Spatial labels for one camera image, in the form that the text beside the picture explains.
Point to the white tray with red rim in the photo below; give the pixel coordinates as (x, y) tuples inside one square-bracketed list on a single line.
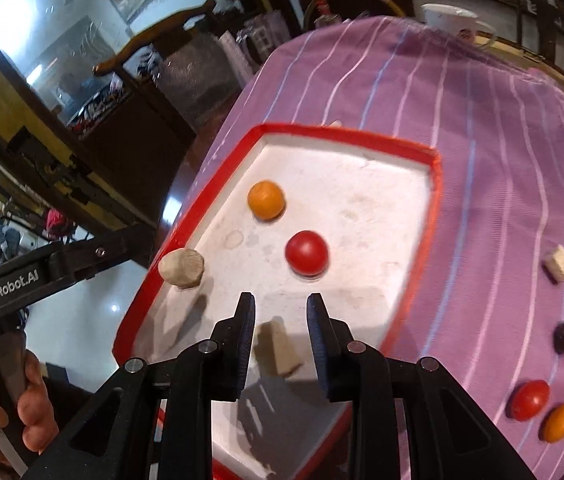
[(361, 200)]

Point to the wooden chair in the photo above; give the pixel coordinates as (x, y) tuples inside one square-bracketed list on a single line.
[(162, 30)]

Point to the white cup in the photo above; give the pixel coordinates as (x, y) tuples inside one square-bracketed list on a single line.
[(449, 17)]

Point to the clear glass bottle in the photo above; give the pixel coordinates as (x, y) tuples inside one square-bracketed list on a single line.
[(325, 14)]

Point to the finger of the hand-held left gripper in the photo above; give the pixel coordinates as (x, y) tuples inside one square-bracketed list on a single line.
[(102, 255)]

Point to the person's left hand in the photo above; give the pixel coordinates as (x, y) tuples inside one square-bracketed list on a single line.
[(37, 420)]

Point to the red tomato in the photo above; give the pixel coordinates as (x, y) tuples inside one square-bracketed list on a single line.
[(307, 252), (529, 400)]

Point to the banana piece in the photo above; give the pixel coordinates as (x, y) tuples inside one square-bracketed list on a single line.
[(182, 267), (559, 262), (277, 352)]

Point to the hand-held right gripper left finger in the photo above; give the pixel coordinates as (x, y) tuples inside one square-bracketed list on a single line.
[(243, 345)]

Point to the purple striped tablecloth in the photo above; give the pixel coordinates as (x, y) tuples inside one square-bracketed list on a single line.
[(486, 160)]

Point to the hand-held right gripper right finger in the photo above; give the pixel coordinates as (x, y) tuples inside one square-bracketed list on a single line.
[(318, 345)]

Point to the purple patterned bag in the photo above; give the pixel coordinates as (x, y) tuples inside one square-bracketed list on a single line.
[(267, 35)]

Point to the orange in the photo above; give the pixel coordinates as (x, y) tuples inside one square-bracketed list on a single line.
[(266, 200), (560, 422)]

